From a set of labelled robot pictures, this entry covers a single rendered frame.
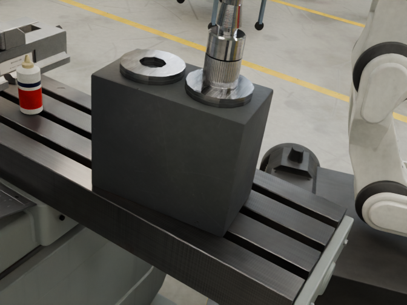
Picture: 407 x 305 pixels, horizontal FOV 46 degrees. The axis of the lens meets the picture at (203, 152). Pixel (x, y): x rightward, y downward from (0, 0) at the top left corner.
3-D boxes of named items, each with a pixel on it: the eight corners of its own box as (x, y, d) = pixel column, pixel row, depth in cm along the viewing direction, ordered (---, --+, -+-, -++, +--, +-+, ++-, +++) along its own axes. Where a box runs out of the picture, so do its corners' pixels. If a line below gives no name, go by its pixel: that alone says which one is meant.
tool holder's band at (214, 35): (246, 37, 61) (248, 29, 60) (243, 49, 57) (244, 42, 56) (211, 30, 61) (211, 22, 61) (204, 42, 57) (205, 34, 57)
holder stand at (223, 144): (132, 149, 83) (137, 38, 72) (251, 193, 76) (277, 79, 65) (90, 185, 73) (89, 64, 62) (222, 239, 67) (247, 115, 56)
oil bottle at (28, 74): (32, 102, 92) (28, 48, 85) (47, 109, 90) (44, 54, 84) (15, 109, 89) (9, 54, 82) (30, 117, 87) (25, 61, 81)
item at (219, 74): (239, 78, 64) (246, 37, 61) (235, 93, 60) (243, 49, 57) (205, 72, 64) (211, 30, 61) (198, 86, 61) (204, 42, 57)
